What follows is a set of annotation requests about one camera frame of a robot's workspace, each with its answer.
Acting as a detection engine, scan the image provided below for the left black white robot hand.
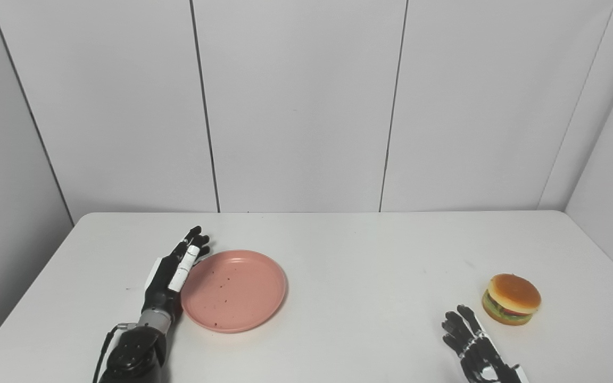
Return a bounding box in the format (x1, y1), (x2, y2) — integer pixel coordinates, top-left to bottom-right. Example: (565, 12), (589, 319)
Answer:
(142, 226), (211, 321)

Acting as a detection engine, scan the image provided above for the pink round plate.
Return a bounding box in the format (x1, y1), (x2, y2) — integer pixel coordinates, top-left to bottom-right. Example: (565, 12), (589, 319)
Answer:
(180, 250), (287, 334)

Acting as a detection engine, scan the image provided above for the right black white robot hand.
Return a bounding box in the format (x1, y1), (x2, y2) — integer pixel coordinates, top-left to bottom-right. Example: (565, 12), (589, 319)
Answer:
(441, 304), (529, 383)

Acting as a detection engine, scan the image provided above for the toy hamburger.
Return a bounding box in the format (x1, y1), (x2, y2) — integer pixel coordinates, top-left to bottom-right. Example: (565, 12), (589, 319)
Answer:
(482, 273), (542, 326)

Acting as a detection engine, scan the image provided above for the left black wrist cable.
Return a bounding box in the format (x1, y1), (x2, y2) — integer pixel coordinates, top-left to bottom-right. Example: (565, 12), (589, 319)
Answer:
(92, 322), (137, 383)

